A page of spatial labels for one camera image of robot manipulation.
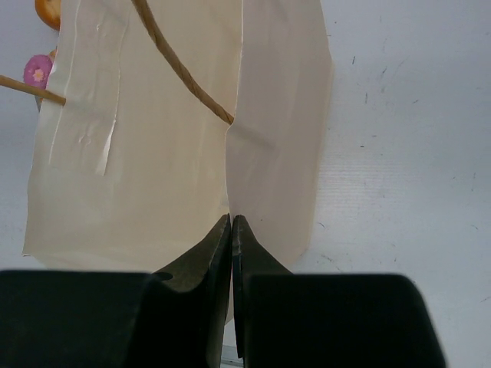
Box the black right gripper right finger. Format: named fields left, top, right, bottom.
left=232, top=215, right=446, bottom=367

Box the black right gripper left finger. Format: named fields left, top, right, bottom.
left=1, top=215, right=232, bottom=367

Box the cream paper bag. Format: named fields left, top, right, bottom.
left=21, top=0, right=334, bottom=330

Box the pink frosted fake donut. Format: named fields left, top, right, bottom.
left=23, top=54, right=53, bottom=89

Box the small round fake bread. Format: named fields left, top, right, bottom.
left=35, top=0, right=61, bottom=31

